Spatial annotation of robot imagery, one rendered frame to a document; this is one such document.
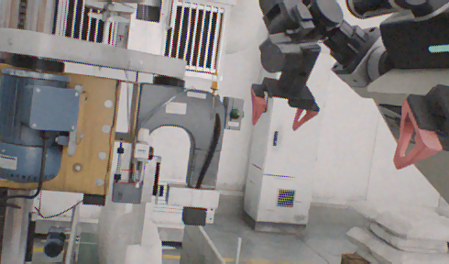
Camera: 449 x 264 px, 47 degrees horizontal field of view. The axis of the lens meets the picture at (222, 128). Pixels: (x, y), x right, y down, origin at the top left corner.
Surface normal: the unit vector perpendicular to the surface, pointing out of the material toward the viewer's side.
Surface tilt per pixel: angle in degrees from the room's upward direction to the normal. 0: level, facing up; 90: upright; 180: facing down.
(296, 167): 90
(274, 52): 102
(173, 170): 90
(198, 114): 90
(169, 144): 90
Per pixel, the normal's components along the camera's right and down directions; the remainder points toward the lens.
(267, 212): 0.23, 0.10
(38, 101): 0.61, 0.14
